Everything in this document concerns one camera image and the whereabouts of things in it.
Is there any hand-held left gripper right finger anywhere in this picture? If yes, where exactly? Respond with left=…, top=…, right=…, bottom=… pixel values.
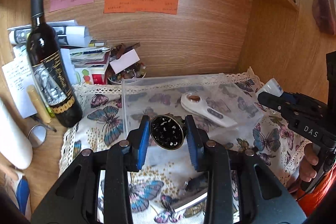
left=184, top=115, right=307, bottom=224

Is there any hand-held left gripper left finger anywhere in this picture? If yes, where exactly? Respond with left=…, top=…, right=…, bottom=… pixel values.
left=31, top=115, right=150, bottom=224

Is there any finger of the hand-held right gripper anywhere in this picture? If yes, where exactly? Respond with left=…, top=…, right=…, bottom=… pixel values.
left=257, top=92, right=300, bottom=122
left=282, top=92, right=327, bottom=112

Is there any small white blue bottle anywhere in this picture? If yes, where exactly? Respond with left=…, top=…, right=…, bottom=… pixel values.
left=263, top=78, right=284, bottom=97

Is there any white handheld magnifier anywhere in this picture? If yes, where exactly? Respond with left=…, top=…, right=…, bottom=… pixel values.
left=180, top=92, right=238, bottom=128

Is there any clear plastic container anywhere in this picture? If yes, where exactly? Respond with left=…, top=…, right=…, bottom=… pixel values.
left=121, top=73, right=264, bottom=140

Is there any orange sleeved forearm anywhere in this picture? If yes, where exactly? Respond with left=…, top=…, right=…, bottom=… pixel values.
left=287, top=167, right=336, bottom=216

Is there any person's right hand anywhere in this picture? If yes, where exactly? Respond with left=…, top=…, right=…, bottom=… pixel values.
left=299, top=144, right=320, bottom=189

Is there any butterfly print lace tablecloth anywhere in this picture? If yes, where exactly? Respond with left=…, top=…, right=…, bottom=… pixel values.
left=59, top=67, right=311, bottom=224

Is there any bowl of coloured stones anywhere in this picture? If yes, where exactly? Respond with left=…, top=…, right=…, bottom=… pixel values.
left=106, top=42, right=148, bottom=85

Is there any white blank card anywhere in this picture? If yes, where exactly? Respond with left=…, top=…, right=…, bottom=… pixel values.
left=109, top=49, right=140, bottom=74

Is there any dark pen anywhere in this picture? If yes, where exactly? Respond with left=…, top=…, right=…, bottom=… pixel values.
left=31, top=115, right=57, bottom=133

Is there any pile of papers and leaflets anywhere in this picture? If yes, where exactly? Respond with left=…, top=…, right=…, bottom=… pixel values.
left=7, top=19, right=111, bottom=85

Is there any pale yellow tube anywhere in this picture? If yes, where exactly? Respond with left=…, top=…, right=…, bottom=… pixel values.
left=27, top=85, right=52, bottom=124

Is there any dark wine bottle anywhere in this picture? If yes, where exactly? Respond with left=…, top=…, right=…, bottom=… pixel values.
left=26, top=0, right=84, bottom=128

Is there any white plastic bottle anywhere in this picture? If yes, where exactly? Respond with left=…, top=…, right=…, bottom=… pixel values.
left=0, top=97, right=33, bottom=170

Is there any blue and white packet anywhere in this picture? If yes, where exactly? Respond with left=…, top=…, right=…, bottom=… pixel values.
left=5, top=171, right=31, bottom=215

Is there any white handwritten paper sheet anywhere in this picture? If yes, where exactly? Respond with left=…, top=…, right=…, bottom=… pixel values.
left=2, top=55, right=38, bottom=119

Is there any orange paper note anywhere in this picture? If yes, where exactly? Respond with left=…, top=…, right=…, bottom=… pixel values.
left=103, top=0, right=180, bottom=15

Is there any metal ring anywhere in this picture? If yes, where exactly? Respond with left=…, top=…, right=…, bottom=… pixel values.
left=27, top=124, right=48, bottom=147

